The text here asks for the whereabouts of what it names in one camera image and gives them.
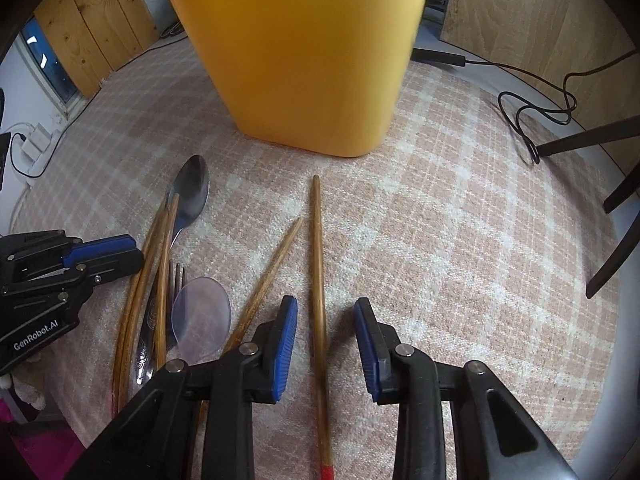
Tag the glass window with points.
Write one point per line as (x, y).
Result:
(50, 65)

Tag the person's left forearm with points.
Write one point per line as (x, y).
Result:
(35, 450)

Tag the knotty wooden board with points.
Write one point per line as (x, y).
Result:
(90, 25)

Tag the black tripod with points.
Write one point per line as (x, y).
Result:
(590, 140)

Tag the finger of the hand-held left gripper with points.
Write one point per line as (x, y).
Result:
(120, 262)
(105, 247)

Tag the black power adapter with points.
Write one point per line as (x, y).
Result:
(440, 56)

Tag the yellow plastic container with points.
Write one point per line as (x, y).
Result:
(300, 60)

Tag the pale wooden board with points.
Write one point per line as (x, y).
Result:
(525, 10)

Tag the bundle of wooden chopsticks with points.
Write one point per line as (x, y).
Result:
(125, 320)

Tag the white charger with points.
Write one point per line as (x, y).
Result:
(35, 142)

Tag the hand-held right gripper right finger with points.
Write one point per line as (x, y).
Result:
(367, 350)

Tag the wooden chopstick with red end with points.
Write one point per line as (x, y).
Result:
(317, 260)

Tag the metal spoon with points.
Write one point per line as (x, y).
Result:
(189, 190)

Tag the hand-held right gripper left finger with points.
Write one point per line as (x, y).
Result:
(285, 350)

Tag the clear plastic spoon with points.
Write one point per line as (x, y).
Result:
(200, 315)

